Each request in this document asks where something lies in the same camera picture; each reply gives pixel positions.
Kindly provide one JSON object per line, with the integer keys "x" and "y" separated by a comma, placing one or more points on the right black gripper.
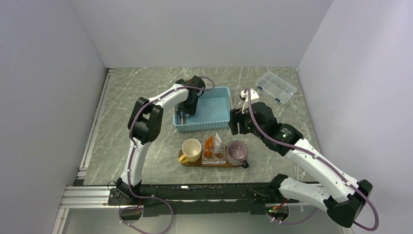
{"x": 236, "y": 115}

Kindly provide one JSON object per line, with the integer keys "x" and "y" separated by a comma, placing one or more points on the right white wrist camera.
{"x": 248, "y": 96}

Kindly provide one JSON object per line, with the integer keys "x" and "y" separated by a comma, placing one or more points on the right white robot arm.
{"x": 342, "y": 197}

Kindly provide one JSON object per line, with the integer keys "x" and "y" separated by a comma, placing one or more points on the light blue plastic basket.
{"x": 212, "y": 112}

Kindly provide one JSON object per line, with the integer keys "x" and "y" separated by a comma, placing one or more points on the grey toothbrush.
{"x": 181, "y": 118}

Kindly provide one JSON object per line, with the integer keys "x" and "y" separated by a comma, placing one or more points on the orange capped toothpaste tube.
{"x": 208, "y": 147}

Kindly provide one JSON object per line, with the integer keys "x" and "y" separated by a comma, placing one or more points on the yellow ceramic mug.
{"x": 191, "y": 151}

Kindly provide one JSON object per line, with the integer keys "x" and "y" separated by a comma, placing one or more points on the brown wooden oval tray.
{"x": 199, "y": 163}

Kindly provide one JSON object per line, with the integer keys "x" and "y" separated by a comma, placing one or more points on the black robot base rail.
{"x": 193, "y": 199}

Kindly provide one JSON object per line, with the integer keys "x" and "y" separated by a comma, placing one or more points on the clear acrylic toothbrush holder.
{"x": 216, "y": 158}

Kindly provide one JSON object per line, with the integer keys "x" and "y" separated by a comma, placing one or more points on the purple ceramic mug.
{"x": 236, "y": 153}

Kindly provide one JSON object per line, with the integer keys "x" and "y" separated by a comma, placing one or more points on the clear plastic compartment box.
{"x": 278, "y": 88}

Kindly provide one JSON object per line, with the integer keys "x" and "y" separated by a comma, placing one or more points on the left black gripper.
{"x": 191, "y": 111}

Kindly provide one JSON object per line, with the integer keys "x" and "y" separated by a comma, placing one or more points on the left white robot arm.
{"x": 145, "y": 125}

